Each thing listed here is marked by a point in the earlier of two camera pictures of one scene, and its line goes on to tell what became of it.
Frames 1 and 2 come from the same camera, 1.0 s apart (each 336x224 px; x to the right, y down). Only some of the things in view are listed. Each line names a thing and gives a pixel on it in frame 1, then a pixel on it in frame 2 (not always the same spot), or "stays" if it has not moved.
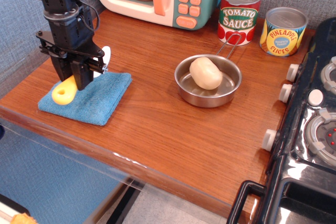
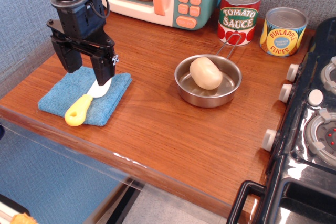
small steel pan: [231, 80] stays
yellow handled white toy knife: [65, 92] to [75, 116]
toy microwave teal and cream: [180, 0] stays
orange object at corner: [22, 218] stays
